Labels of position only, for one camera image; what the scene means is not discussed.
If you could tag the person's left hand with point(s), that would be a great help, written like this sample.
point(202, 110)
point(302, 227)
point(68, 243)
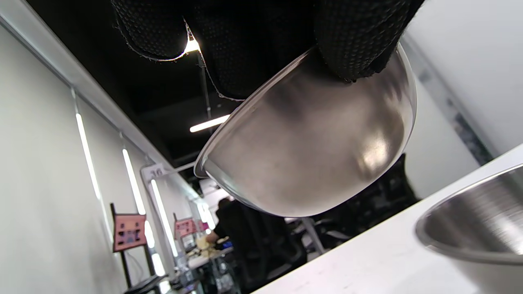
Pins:
point(253, 36)

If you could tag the steel mixing bowl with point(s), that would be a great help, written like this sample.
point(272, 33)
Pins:
point(482, 220)
point(306, 155)

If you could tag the ceiling light bar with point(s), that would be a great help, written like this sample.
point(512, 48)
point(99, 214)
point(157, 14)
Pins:
point(209, 123)

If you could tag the white hanging sign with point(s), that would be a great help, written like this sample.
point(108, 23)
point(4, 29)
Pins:
point(153, 171)

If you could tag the red sign on stand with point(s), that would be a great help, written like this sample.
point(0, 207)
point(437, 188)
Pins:
point(129, 232)
point(185, 227)

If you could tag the black high-back office chair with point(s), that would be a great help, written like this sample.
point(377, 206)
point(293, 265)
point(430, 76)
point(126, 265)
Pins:
point(278, 253)

